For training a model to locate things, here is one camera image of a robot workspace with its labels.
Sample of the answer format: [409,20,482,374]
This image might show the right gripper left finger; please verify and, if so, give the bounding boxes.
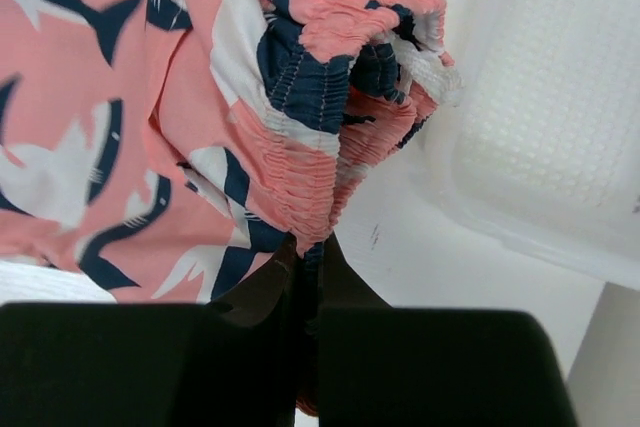
[1,239,299,426]

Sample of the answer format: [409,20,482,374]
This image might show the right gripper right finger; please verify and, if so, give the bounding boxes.
[318,238,577,426]

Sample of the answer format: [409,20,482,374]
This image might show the pink shark print shorts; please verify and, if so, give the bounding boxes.
[0,0,464,418]

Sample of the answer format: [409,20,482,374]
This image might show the white perforated plastic basket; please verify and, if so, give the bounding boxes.
[423,0,639,289]

